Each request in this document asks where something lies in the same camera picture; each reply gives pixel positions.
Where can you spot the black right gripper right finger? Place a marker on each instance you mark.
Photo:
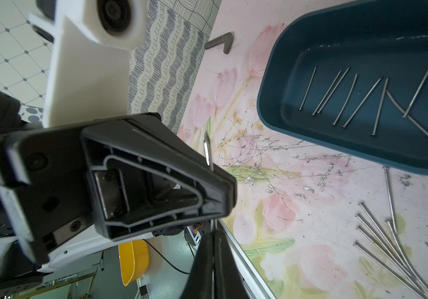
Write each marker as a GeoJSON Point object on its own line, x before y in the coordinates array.
{"type": "Point", "coordinates": [227, 282]}

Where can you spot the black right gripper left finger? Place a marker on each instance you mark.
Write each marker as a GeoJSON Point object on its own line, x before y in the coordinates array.
{"type": "Point", "coordinates": [200, 281]}

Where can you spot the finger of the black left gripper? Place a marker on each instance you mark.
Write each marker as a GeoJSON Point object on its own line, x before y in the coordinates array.
{"type": "Point", "coordinates": [143, 178]}

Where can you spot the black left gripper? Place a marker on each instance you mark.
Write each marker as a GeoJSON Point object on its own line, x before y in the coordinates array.
{"type": "Point", "coordinates": [45, 199]}

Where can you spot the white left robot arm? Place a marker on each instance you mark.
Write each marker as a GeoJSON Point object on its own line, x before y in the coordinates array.
{"type": "Point", "coordinates": [17, 272]}

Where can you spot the teal plastic storage box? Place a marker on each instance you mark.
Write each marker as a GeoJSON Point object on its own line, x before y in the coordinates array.
{"type": "Point", "coordinates": [376, 39]}

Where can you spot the yellow bin under table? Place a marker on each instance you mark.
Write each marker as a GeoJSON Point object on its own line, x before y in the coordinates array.
{"type": "Point", "coordinates": [134, 260]}

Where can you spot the steel nail lower pile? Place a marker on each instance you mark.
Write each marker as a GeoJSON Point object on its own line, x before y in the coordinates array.
{"type": "Point", "coordinates": [409, 286]}

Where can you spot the dark metal L-shaped wrench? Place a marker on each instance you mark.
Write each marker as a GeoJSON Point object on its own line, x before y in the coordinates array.
{"type": "Point", "coordinates": [226, 40]}

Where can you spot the steel nail pile centre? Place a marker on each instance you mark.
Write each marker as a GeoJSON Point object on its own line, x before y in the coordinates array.
{"type": "Point", "coordinates": [389, 245]}

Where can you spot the aluminium mounting rail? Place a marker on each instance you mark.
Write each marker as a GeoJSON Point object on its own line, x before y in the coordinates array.
{"type": "Point", "coordinates": [252, 281]}

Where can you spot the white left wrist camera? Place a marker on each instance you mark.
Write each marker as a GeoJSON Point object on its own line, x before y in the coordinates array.
{"type": "Point", "coordinates": [89, 69]}

